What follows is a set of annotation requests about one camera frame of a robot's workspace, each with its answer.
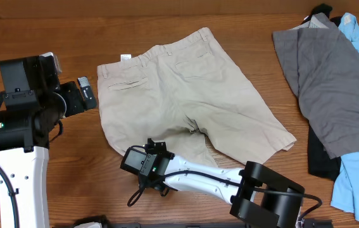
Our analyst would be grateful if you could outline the beige shorts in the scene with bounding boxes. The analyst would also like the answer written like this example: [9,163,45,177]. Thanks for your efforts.
[97,27,296,167]

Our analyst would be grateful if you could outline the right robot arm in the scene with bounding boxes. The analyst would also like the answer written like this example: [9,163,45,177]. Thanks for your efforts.
[120,139,305,228]

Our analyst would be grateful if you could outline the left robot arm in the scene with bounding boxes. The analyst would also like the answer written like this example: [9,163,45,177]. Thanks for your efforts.
[0,52,97,227]

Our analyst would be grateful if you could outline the black garment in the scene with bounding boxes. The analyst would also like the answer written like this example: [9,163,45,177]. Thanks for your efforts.
[301,3,342,182]

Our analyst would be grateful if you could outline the grey t-shirt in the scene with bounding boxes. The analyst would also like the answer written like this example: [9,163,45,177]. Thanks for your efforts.
[272,13,359,158]

